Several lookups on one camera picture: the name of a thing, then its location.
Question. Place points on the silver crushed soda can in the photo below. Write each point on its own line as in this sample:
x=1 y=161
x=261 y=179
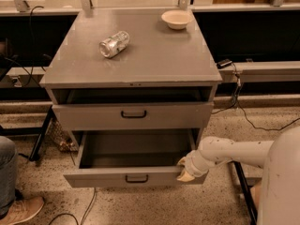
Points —
x=114 y=44

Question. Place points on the black metal frame leg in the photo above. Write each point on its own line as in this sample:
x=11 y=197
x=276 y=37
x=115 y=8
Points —
x=246 y=192

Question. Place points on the white paper bowl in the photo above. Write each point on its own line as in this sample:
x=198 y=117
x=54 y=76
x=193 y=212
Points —
x=177 y=19

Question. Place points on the person leg in jeans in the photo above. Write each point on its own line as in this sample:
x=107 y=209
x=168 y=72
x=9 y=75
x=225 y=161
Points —
x=8 y=174

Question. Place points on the grey drawer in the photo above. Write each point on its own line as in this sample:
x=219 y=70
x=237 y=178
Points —
x=130 y=158
x=133 y=116

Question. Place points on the cardboard box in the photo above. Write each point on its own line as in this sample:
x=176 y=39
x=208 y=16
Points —
x=255 y=193

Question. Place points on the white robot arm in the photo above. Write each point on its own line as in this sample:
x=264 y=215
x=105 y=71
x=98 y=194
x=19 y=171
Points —
x=279 y=202

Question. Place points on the black power adapter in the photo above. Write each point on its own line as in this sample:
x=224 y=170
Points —
x=224 y=63

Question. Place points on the grey top drawer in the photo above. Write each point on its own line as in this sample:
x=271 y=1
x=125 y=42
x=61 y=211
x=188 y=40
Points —
x=133 y=116

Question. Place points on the grey drawer cabinet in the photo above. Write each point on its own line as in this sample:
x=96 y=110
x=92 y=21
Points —
x=159 y=65

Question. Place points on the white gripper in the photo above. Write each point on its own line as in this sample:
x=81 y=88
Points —
x=194 y=166

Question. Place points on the black left stand leg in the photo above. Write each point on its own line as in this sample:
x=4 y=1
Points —
x=39 y=131

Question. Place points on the tan sneaker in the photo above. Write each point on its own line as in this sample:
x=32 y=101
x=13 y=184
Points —
x=22 y=210

